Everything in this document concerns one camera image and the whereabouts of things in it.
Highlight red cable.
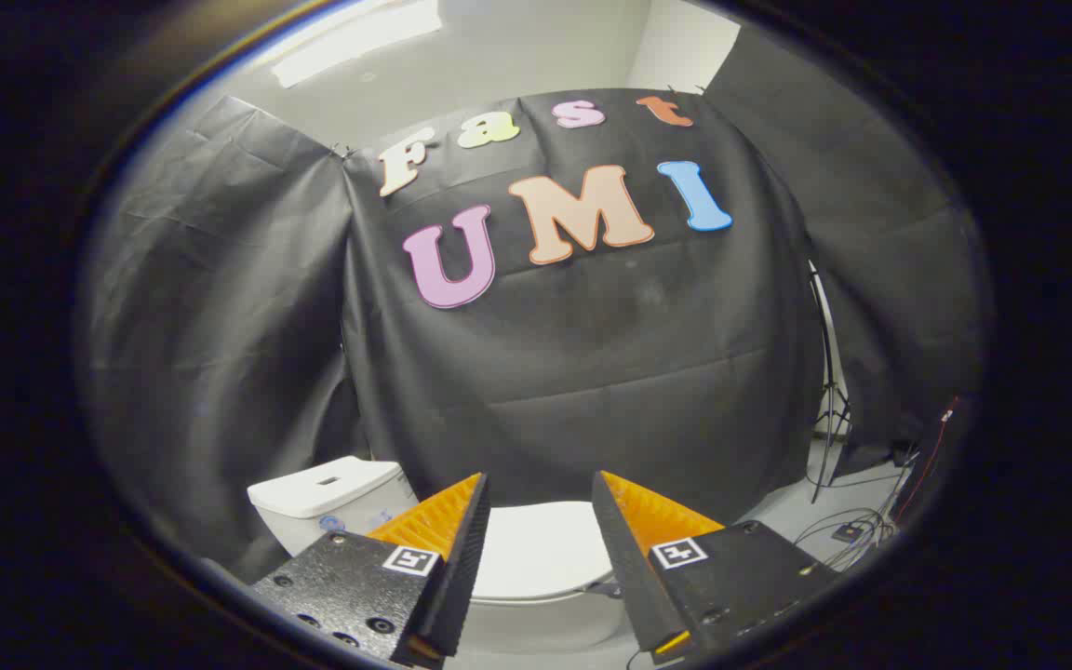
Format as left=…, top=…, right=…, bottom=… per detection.
left=897, top=398, right=961, bottom=518

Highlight black cable bundle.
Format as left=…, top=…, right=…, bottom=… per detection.
left=792, top=451, right=918, bottom=570

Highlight ceiling light panel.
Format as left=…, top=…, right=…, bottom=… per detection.
left=271, top=0, right=444, bottom=89

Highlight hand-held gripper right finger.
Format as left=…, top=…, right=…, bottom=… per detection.
left=590, top=470, right=840, bottom=666

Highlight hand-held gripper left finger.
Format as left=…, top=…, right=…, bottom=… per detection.
left=248, top=472, right=492, bottom=670

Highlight black backdrop cloth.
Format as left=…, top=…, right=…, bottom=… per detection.
left=703, top=23, right=988, bottom=477
left=341, top=88, right=825, bottom=524
left=80, top=93, right=374, bottom=583

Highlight black light stand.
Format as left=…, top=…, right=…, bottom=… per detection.
left=806, top=261, right=855, bottom=504

